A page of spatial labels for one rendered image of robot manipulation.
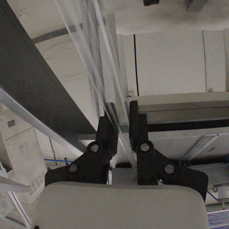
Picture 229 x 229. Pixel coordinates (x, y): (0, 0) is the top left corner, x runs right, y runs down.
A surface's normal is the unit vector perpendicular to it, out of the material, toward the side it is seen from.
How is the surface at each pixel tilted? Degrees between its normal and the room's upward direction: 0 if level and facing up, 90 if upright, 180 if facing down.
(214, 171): 135
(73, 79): 90
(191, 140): 45
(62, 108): 90
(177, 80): 90
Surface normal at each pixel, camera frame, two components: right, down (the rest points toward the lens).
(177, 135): -0.20, -0.51
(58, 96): 0.98, -0.06
